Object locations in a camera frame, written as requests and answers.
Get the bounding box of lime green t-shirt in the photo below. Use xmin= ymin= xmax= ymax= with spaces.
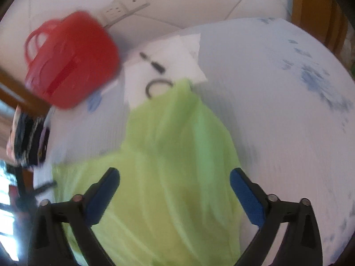
xmin=52 ymin=80 xmax=243 ymax=265

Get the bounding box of stack of folded clothes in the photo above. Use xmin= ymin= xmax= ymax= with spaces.
xmin=6 ymin=106 xmax=50 ymax=168

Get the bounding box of red zippered storage bag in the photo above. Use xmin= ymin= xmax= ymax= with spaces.
xmin=24 ymin=11 xmax=120 ymax=109

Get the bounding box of white paper sheet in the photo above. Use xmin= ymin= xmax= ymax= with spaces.
xmin=123 ymin=34 xmax=207 ymax=109

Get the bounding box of white power strip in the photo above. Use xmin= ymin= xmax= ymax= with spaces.
xmin=94 ymin=0 xmax=150 ymax=28

